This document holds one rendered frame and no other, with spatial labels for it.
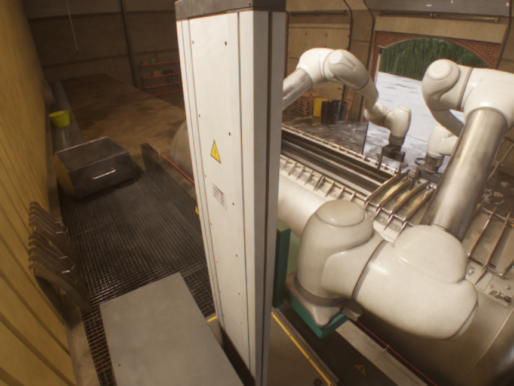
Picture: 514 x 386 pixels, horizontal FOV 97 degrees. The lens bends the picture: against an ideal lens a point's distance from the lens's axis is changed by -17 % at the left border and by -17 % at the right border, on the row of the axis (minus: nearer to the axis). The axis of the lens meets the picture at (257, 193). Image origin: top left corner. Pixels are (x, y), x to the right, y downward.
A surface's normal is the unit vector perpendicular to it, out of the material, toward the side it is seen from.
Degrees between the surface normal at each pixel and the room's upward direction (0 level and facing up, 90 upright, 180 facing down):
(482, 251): 14
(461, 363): 65
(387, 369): 1
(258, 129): 90
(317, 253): 85
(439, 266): 30
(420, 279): 22
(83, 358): 0
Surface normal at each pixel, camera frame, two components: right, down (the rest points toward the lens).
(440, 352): -0.73, -0.02
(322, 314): -0.07, -0.69
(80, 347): 0.00, -0.84
